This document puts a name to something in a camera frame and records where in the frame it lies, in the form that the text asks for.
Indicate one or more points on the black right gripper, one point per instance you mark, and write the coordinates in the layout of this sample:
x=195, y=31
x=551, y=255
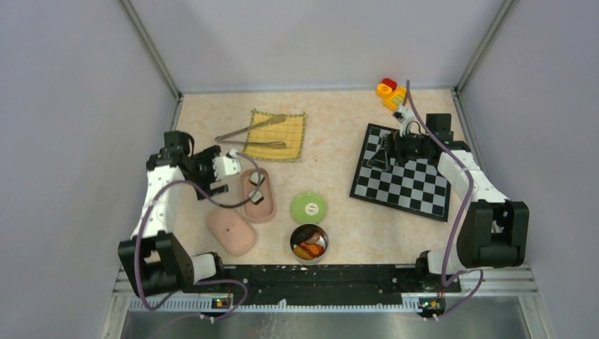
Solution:
x=396, y=141

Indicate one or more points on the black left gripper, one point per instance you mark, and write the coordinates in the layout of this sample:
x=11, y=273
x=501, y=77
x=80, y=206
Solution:
x=207, y=155

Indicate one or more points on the white rice sushi cube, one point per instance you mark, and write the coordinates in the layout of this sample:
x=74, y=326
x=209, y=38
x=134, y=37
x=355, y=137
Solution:
x=255, y=197

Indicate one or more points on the pink lunch box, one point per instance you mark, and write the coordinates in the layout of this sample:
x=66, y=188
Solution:
x=256, y=186

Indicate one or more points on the pink lunch box lid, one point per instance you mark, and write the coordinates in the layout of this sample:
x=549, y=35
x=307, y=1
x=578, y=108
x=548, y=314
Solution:
x=231, y=230

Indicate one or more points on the dark seaweed roll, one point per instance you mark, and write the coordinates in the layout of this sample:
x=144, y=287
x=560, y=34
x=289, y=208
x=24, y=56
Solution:
x=307, y=231

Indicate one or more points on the orange fried food piece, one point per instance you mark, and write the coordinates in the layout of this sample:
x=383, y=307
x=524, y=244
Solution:
x=302, y=254

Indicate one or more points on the brown meat piece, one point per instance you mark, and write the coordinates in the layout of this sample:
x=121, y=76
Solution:
x=311, y=239

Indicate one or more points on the orange chicken drumstick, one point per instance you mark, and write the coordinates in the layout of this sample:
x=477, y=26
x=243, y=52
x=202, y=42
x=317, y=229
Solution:
x=315, y=249

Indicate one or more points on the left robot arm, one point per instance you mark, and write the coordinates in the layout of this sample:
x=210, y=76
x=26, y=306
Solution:
x=153, y=259

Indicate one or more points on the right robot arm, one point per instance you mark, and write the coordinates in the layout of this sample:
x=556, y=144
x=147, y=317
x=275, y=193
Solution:
x=494, y=229

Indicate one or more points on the checkerboard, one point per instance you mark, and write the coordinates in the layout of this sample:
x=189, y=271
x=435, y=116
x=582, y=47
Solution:
x=415, y=187

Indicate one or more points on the yellow toy block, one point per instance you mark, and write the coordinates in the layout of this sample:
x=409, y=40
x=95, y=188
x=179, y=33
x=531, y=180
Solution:
x=395, y=99

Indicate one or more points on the orange round toy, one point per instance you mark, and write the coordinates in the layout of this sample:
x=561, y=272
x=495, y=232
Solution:
x=384, y=90

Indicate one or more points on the red toy block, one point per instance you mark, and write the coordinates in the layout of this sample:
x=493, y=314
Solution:
x=389, y=83

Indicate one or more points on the green round lid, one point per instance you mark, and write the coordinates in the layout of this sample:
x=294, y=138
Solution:
x=308, y=208

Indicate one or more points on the bamboo mat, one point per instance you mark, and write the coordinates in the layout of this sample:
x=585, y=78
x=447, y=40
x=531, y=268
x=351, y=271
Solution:
x=291, y=132

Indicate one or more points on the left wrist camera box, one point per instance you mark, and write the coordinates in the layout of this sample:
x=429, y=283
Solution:
x=226, y=165

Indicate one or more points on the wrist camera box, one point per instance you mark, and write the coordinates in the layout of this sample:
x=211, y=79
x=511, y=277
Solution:
x=226, y=165
x=403, y=114

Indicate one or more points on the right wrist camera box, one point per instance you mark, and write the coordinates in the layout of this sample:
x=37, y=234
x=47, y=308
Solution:
x=403, y=114

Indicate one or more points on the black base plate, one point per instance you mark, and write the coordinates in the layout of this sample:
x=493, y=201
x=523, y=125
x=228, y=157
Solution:
x=323, y=285

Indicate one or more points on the aluminium frame rail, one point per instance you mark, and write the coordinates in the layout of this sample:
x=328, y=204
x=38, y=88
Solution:
x=500, y=303

